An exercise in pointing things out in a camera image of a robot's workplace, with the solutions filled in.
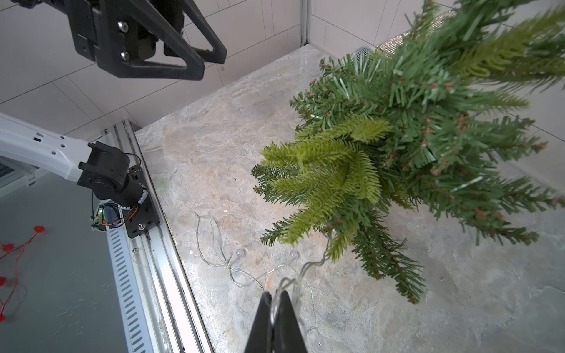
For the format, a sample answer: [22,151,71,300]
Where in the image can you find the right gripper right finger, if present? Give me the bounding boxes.
[273,291,308,353]

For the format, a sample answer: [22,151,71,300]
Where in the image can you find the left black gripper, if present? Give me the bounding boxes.
[41,0,228,82]

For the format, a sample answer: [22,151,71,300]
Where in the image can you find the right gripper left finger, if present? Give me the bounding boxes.
[244,292,273,353]

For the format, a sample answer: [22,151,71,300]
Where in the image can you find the clear string lights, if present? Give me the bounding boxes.
[196,214,330,334]

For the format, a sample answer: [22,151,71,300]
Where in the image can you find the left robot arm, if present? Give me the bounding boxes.
[1,0,227,208]

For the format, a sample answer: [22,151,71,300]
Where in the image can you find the small green christmas tree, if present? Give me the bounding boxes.
[252,1,564,304]

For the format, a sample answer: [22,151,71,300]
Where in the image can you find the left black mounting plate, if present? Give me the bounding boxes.
[124,164,160,238]

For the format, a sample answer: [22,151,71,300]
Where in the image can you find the left green circuit board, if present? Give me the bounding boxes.
[91,202,129,231]

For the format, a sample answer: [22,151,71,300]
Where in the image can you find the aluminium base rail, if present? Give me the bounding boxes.
[100,120,213,352]

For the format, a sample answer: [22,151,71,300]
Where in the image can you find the red wire on floor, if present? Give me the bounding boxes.
[0,226,46,323]

